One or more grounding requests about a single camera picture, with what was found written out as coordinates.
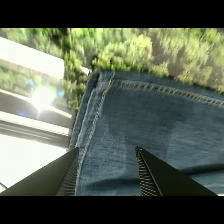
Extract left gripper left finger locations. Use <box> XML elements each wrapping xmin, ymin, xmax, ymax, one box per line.
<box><xmin>0</xmin><ymin>147</ymin><xmax>80</xmax><ymax>197</ymax></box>

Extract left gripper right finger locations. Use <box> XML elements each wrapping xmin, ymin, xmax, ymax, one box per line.
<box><xmin>134</xmin><ymin>146</ymin><xmax>218</xmax><ymax>197</ymax></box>

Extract blue jeans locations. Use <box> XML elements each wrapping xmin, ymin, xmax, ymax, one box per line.
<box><xmin>68</xmin><ymin>68</ymin><xmax>224</xmax><ymax>197</ymax></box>

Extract silver frame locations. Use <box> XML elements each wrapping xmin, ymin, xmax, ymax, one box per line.
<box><xmin>0</xmin><ymin>109</ymin><xmax>74</xmax><ymax>148</ymax></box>

